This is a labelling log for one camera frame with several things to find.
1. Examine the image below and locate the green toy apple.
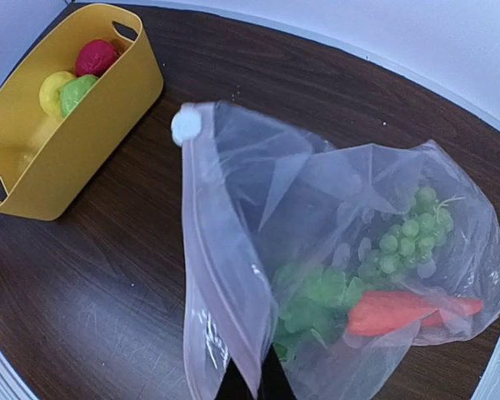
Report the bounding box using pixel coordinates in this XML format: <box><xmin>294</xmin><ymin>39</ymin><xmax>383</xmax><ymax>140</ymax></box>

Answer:
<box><xmin>60</xmin><ymin>74</ymin><xmax>98</xmax><ymax>118</ymax></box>

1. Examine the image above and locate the green toy grape bunch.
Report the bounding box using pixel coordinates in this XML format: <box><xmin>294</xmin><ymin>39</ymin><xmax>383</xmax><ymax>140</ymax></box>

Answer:
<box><xmin>357</xmin><ymin>186</ymin><xmax>462</xmax><ymax>288</ymax></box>

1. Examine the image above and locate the green toy leaf vegetable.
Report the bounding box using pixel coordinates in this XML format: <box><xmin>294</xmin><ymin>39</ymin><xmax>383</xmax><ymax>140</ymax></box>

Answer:
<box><xmin>272</xmin><ymin>264</ymin><xmax>367</xmax><ymax>364</ymax></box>

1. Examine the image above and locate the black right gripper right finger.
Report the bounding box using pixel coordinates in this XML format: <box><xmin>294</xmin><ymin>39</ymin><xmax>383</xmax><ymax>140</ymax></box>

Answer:
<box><xmin>260</xmin><ymin>346</ymin><xmax>294</xmax><ymax>400</ymax></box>

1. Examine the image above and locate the orange toy carrot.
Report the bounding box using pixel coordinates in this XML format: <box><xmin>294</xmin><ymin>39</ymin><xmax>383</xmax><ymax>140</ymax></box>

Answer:
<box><xmin>346</xmin><ymin>291</ymin><xmax>483</xmax><ymax>338</ymax></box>

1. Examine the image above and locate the clear zip top bag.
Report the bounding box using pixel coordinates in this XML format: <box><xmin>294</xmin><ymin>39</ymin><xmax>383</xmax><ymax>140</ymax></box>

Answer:
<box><xmin>171</xmin><ymin>102</ymin><xmax>500</xmax><ymax>399</ymax></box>

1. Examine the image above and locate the yellow plastic basket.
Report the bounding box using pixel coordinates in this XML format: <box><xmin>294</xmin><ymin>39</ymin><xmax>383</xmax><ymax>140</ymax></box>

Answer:
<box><xmin>0</xmin><ymin>2</ymin><xmax>165</xmax><ymax>222</ymax></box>

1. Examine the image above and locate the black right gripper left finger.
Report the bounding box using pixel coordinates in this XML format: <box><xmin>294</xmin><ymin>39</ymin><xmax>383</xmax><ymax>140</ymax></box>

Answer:
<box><xmin>216</xmin><ymin>359</ymin><xmax>253</xmax><ymax>400</ymax></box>

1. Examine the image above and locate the magenta toy fruit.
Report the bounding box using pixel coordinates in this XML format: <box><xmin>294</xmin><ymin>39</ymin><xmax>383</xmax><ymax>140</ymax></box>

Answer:
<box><xmin>75</xmin><ymin>39</ymin><xmax>119</xmax><ymax>78</ymax></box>

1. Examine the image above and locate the yellow toy lemon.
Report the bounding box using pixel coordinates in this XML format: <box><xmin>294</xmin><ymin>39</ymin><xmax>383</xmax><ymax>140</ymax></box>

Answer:
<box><xmin>38</xmin><ymin>71</ymin><xmax>76</xmax><ymax>118</ymax></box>

